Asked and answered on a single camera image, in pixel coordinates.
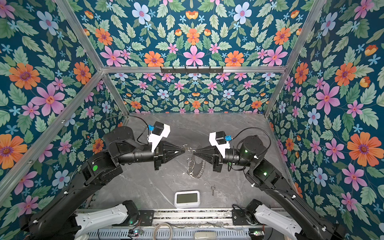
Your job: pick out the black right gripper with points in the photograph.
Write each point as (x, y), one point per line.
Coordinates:
(217, 160)

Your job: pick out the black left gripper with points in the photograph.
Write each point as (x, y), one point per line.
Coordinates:
(164, 149)

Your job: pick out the steel key holder plate with rings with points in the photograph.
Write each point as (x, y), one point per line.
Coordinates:
(195, 168)

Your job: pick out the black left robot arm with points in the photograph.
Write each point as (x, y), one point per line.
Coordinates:
(58, 220)

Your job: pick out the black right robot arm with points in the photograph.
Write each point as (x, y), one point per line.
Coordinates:
(303, 222)

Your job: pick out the white digital timer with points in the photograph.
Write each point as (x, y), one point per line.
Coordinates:
(187, 199)

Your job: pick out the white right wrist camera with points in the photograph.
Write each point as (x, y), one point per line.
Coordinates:
(221, 141)

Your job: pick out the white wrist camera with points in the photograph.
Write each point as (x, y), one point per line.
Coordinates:
(221, 141)
(157, 132)

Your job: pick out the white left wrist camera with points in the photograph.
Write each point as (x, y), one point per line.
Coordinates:
(157, 132)

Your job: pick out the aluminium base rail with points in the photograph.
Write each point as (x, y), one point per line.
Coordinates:
(216, 217)

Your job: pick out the black hook rail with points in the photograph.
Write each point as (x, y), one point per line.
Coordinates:
(191, 70)

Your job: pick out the aluminium frame post back left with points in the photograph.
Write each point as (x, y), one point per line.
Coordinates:
(100, 73)

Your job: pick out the aluminium frame post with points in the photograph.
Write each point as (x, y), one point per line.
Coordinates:
(312, 17)
(100, 73)

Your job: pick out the aluminium frame post back right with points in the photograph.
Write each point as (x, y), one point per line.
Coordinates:
(312, 17)

